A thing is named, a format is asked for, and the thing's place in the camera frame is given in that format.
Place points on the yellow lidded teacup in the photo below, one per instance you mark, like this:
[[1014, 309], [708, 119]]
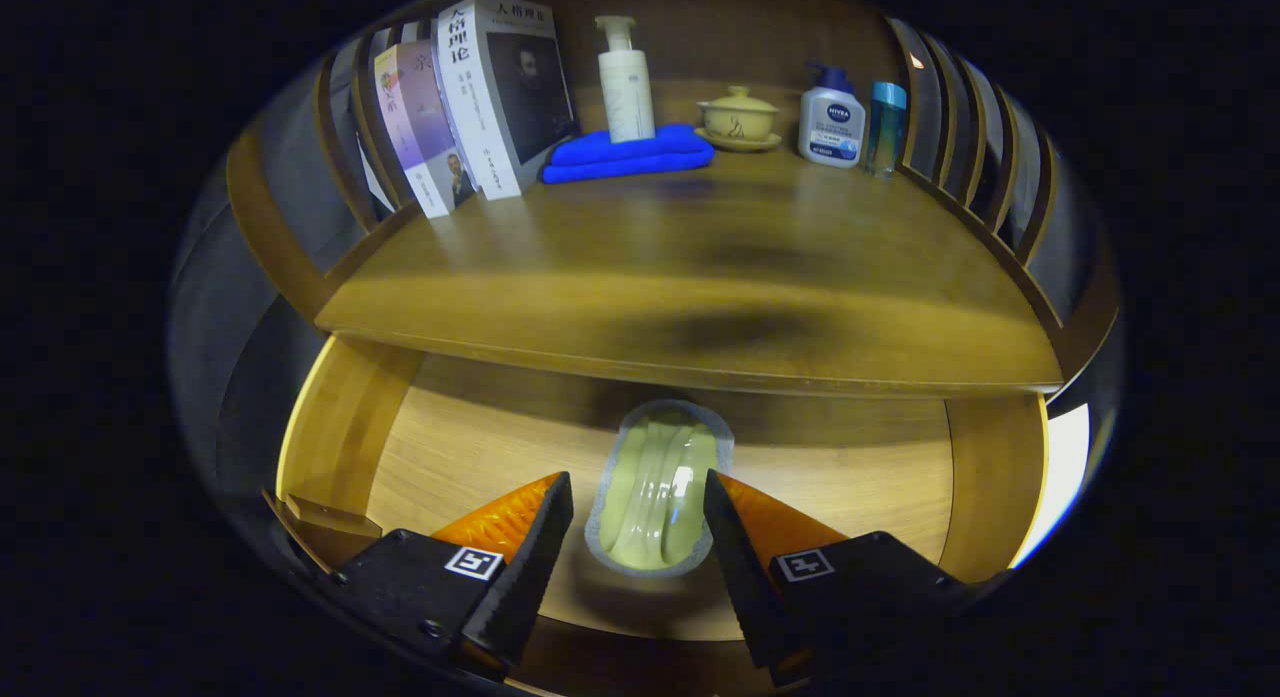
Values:
[[738, 117]]

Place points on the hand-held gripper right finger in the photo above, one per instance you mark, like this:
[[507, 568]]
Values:
[[745, 567]]

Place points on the teal bottle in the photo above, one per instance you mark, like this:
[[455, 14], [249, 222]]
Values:
[[885, 132]]

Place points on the blue folded cloth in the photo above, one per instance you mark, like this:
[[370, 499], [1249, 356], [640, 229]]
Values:
[[630, 157]]

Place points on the wooden countertop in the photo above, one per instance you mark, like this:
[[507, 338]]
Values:
[[700, 247]]

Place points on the thick white book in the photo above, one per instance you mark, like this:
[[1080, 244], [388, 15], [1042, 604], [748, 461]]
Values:
[[480, 107]]

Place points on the white pump bottle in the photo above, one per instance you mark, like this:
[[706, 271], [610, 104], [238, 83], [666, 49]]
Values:
[[627, 97]]

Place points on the green holder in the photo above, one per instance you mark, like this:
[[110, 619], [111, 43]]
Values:
[[655, 487]]

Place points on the brown wooden drawer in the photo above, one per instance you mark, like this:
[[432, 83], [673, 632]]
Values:
[[480, 447]]

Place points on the purple book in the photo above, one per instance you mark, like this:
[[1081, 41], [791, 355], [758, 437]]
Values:
[[425, 127]]

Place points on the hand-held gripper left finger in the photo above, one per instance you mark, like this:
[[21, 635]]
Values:
[[525, 577]]

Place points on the white blue-capped lotion bottle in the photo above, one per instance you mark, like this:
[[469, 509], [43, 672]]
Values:
[[832, 127]]

